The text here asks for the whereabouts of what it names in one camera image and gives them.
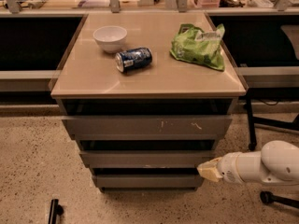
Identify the blue soda can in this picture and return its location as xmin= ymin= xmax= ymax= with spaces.
xmin=115 ymin=48 xmax=152 ymax=73

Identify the black table leg with caster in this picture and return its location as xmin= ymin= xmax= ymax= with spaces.
xmin=245 ymin=98 xmax=257 ymax=151

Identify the black chair base leg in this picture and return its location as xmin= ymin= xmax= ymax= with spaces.
xmin=260 ymin=191 xmax=299 ymax=209

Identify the green chip bag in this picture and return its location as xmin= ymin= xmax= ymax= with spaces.
xmin=170 ymin=23 xmax=225 ymax=72

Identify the grey drawer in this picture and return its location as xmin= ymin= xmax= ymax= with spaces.
xmin=63 ymin=115 xmax=232 ymax=141
xmin=93 ymin=175 xmax=203 ymax=189
xmin=79 ymin=150 xmax=214 ymax=168

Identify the grey top drawer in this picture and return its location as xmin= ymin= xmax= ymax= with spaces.
xmin=63 ymin=115 xmax=232 ymax=141

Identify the white ceramic bowl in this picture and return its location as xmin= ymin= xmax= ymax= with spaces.
xmin=93 ymin=26 xmax=127 ymax=53

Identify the grey drawer cabinet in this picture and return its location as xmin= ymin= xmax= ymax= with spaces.
xmin=50 ymin=11 xmax=249 ymax=194

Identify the black object on floor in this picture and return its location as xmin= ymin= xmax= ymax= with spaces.
xmin=48 ymin=199 xmax=64 ymax=224

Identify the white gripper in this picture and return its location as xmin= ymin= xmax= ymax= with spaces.
xmin=197 ymin=152 xmax=244 ymax=184

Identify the grey bottom drawer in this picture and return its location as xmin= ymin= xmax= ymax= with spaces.
xmin=93 ymin=175 xmax=203 ymax=189

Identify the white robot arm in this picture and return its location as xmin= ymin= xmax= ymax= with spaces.
xmin=197 ymin=140 xmax=299 ymax=186

